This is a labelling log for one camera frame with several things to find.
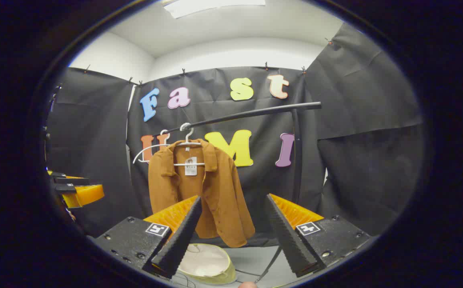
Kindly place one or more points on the brown jacket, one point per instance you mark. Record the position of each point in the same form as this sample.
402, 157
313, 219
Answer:
223, 192

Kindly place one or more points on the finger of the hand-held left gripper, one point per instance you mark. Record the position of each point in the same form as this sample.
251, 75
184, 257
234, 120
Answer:
73, 180
85, 196

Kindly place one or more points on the black clothes rack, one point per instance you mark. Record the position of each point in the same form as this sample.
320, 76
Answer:
255, 113

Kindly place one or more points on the black backdrop cloth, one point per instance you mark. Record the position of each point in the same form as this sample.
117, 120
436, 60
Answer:
355, 100

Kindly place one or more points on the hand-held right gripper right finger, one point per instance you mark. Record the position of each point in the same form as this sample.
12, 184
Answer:
291, 240

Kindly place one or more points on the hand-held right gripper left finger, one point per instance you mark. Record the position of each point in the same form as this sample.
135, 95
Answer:
177, 240

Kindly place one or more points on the white plastic hanger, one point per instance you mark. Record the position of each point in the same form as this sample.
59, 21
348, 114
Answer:
151, 148
178, 164

